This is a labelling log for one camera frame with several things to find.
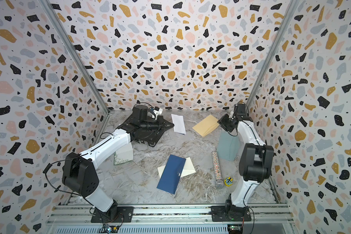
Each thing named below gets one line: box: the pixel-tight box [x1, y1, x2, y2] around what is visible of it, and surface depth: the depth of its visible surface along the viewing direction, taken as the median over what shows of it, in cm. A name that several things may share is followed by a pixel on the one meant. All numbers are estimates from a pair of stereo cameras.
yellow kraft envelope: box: [192, 114, 220, 137], surface depth 115 cm
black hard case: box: [116, 116, 175, 148], surface depth 72 cm
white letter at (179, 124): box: [171, 113, 187, 136], surface depth 85 cm
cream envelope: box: [157, 156, 196, 179], surface depth 92 cm
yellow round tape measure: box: [224, 176, 234, 187], surface depth 86 cm
